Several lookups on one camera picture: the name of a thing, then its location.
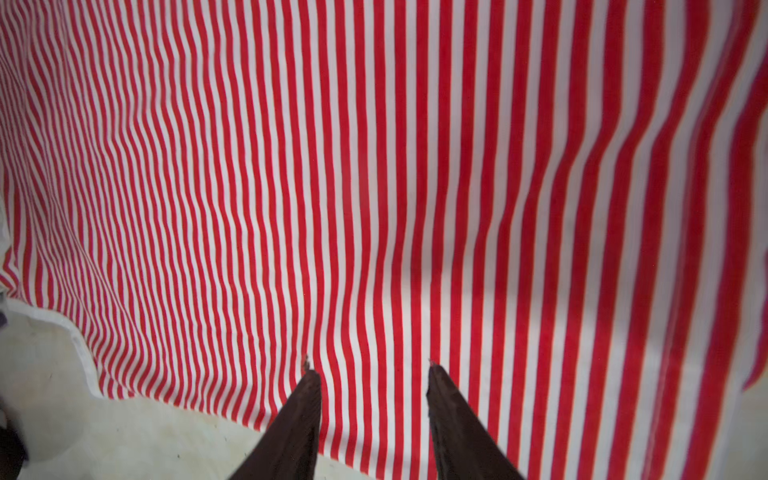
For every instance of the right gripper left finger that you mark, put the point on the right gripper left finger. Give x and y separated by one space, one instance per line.
288 449

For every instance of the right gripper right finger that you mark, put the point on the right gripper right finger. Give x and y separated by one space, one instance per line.
463 448

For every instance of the red white striped tank top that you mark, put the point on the red white striped tank top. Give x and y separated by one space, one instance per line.
563 203

